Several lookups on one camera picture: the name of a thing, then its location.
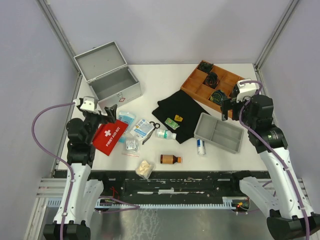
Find red first aid kit pouch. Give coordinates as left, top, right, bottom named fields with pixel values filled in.
left=93, top=119, right=129, bottom=156

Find small zip bag of packets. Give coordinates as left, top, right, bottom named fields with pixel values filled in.
left=122, top=134, right=140, bottom=157

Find beige gauze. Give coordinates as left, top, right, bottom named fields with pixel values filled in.
left=135, top=160, right=154, bottom=180

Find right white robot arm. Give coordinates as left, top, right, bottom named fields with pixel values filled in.
left=221, top=94, right=320, bottom=240

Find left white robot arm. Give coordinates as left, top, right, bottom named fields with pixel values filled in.
left=43, top=105, right=117, bottom=240

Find brown medicine bottle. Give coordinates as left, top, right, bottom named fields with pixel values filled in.
left=160, top=154, right=182, bottom=165

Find green dark rolled item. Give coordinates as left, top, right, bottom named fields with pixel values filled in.
left=209, top=89, right=228, bottom=106

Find black rolled item right compartment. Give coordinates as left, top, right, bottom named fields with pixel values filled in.
left=229, top=84, right=240, bottom=98

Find light blue mask packet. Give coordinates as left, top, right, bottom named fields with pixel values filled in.
left=118, top=111, right=136, bottom=143

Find brown wooden compartment tray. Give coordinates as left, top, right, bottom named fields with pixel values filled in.
left=180, top=60, right=244, bottom=112

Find dark rolled item compartment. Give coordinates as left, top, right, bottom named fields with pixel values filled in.
left=203, top=72, right=220, bottom=89
left=197, top=61, right=214, bottom=74

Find grey plastic divided tray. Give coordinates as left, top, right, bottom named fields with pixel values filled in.
left=194, top=112, right=244, bottom=154

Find blue white gauze packet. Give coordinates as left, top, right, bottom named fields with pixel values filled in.
left=129, top=118, right=154, bottom=141

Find dark rolled item top compartment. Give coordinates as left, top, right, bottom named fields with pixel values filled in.
left=197, top=61, right=214, bottom=74

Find grey metal first aid box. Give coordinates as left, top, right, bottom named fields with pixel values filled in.
left=74, top=41, right=142, bottom=109

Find white blue tube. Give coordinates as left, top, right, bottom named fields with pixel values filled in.
left=196, top=138, right=206, bottom=156

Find black folded cloth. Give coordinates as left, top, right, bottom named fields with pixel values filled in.
left=152, top=90, right=207, bottom=144

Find clear bottle green label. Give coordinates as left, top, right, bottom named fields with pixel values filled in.
left=156, top=128, right=177, bottom=140

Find green small sachet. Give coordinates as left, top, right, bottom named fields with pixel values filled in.
left=165, top=118, right=180, bottom=130

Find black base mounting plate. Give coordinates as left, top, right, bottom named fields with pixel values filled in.
left=53, top=169, right=272, bottom=205

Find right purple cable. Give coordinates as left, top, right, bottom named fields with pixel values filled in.
left=238, top=79, right=312, bottom=240

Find purple cable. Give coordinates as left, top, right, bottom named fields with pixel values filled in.
left=238, top=79, right=312, bottom=240
left=31, top=101, right=141, bottom=240

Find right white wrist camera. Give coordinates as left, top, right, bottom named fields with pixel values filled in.
left=236, top=78, right=259, bottom=103

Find black handled scissors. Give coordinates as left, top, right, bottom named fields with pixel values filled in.
left=142, top=121, right=161, bottom=145

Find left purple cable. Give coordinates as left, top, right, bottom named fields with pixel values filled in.
left=31, top=101, right=141, bottom=240

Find light blue cable duct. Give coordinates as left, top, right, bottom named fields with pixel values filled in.
left=46, top=196, right=250, bottom=210

